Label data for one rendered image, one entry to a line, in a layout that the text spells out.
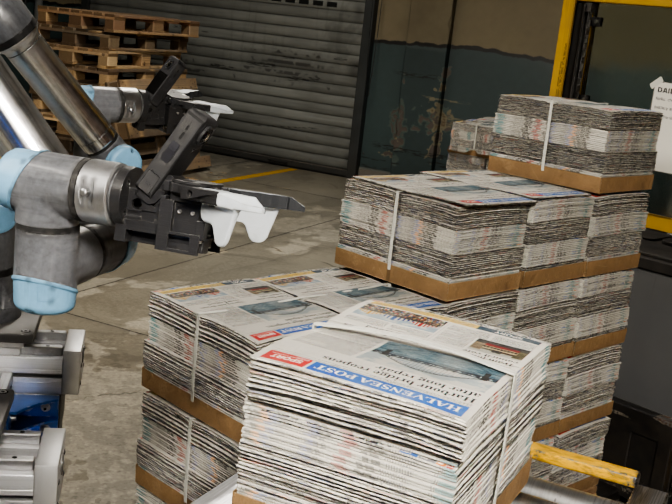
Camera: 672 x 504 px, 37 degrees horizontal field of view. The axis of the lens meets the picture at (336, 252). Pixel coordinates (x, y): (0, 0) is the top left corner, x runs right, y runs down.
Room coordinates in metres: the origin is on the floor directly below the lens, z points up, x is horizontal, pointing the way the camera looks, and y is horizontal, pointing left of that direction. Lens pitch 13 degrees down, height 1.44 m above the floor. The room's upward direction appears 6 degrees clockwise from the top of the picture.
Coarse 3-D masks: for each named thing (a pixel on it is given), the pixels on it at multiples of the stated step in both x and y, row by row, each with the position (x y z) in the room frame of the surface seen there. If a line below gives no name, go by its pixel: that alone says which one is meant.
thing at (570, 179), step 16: (496, 160) 2.92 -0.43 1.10; (512, 160) 2.88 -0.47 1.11; (528, 176) 2.84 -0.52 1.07; (544, 176) 2.80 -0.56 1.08; (560, 176) 2.76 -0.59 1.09; (576, 176) 2.73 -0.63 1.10; (592, 176) 2.69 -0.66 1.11; (624, 176) 2.76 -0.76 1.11; (640, 176) 2.82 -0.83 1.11; (608, 192) 2.71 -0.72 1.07; (624, 256) 2.81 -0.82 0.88; (592, 272) 2.70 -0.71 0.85; (608, 272) 2.76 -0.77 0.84; (608, 336) 2.80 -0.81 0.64; (624, 336) 2.87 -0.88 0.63; (576, 352) 2.68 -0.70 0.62; (576, 416) 2.73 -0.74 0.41; (592, 416) 2.80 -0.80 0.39; (560, 432) 2.68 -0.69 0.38; (592, 480) 2.85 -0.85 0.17
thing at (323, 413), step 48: (288, 336) 1.25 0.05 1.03; (288, 384) 1.14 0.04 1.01; (336, 384) 1.12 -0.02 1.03; (384, 384) 1.12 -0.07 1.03; (432, 384) 1.14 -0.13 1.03; (480, 384) 1.16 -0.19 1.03; (288, 432) 1.14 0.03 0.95; (336, 432) 1.11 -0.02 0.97; (384, 432) 1.09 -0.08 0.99; (432, 432) 1.06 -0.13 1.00; (480, 432) 1.10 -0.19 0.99; (240, 480) 1.17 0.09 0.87; (288, 480) 1.14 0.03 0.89; (336, 480) 1.11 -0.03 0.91; (384, 480) 1.09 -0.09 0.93; (432, 480) 1.06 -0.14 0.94; (480, 480) 1.16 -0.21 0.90
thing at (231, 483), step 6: (234, 474) 1.32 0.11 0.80; (228, 480) 1.30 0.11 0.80; (234, 480) 1.30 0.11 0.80; (216, 486) 1.28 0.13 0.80; (222, 486) 1.28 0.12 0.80; (228, 486) 1.28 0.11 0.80; (234, 486) 1.28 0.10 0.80; (210, 492) 1.26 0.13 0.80; (216, 492) 1.26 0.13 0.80; (222, 492) 1.26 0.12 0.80; (228, 492) 1.26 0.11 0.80; (198, 498) 1.24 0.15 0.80; (204, 498) 1.24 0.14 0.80; (210, 498) 1.24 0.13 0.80; (216, 498) 1.24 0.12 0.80; (222, 498) 1.24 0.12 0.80; (228, 498) 1.25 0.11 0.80
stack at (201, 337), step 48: (192, 288) 2.15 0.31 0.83; (240, 288) 2.19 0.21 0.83; (288, 288) 2.25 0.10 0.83; (336, 288) 2.29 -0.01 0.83; (384, 288) 2.34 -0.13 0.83; (528, 288) 2.50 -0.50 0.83; (576, 288) 2.67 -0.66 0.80; (192, 336) 1.99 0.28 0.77; (240, 336) 1.88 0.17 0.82; (528, 336) 2.51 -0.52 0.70; (192, 384) 1.97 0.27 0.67; (240, 384) 1.87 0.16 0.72; (144, 432) 2.09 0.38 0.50; (192, 432) 1.98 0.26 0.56; (192, 480) 1.96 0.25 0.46
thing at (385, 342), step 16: (336, 336) 1.29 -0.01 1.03; (352, 336) 1.30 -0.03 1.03; (368, 336) 1.31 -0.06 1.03; (384, 336) 1.32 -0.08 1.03; (400, 352) 1.26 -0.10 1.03; (416, 352) 1.26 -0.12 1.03; (432, 352) 1.27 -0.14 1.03; (448, 352) 1.27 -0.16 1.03; (464, 368) 1.22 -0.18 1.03; (480, 368) 1.22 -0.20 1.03; (512, 368) 1.24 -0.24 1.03; (512, 416) 1.24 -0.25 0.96; (496, 448) 1.19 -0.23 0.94; (496, 464) 1.22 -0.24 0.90; (496, 480) 1.24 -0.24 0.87
